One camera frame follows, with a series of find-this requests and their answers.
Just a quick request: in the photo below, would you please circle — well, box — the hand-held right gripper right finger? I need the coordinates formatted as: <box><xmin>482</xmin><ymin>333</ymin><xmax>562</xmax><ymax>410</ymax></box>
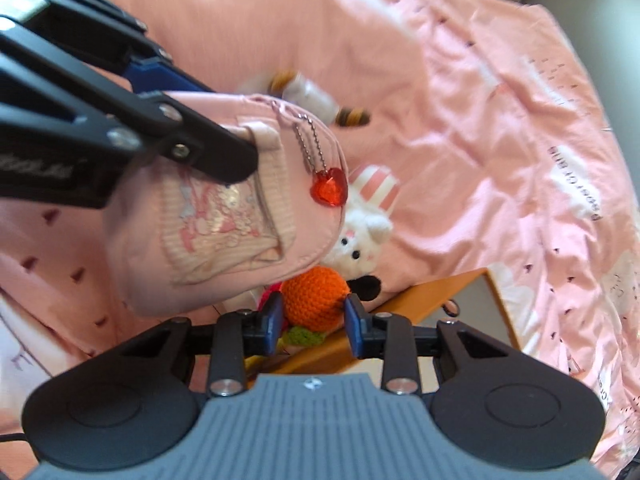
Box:
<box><xmin>343</xmin><ymin>292</ymin><xmax>522</xmax><ymax>395</ymax></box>

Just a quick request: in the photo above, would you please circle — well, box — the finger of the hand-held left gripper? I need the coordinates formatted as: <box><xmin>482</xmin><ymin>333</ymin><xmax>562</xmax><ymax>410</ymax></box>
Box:
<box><xmin>20</xmin><ymin>0</ymin><xmax>217</xmax><ymax>95</ymax></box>
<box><xmin>0</xmin><ymin>17</ymin><xmax>261</xmax><ymax>184</ymax></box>

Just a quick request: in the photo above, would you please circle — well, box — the pink printed blanket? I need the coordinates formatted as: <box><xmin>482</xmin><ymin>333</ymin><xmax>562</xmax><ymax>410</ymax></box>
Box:
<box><xmin>0</xmin><ymin>0</ymin><xmax>640</xmax><ymax>480</ymax></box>

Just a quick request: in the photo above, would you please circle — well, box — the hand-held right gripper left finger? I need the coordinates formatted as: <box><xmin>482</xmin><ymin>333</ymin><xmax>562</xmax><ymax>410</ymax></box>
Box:
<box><xmin>116</xmin><ymin>290</ymin><xmax>286</xmax><ymax>397</ymax></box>

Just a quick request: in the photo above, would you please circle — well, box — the pink pouch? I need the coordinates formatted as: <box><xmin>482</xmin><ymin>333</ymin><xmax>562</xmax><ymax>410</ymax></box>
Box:
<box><xmin>102</xmin><ymin>91</ymin><xmax>349</xmax><ymax>319</ymax></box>

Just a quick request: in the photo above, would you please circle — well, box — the white plush toy striped hat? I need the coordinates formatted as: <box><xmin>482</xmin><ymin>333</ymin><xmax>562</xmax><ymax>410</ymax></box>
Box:
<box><xmin>320</xmin><ymin>164</ymin><xmax>404</xmax><ymax>302</ymax></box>

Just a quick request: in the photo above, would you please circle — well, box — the brown bear plush toy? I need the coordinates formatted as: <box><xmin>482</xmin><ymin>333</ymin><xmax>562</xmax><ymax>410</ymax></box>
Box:
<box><xmin>240</xmin><ymin>69</ymin><xmax>372</xmax><ymax>128</ymax></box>

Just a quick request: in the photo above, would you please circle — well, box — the orange cardboard box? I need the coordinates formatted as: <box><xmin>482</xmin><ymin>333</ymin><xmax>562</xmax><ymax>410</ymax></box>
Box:
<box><xmin>260</xmin><ymin>267</ymin><xmax>524</xmax><ymax>376</ymax></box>

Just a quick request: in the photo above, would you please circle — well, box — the orange crocheted toy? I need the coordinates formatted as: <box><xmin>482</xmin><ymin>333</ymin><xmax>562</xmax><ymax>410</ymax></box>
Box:
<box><xmin>256</xmin><ymin>266</ymin><xmax>352</xmax><ymax>359</ymax></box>

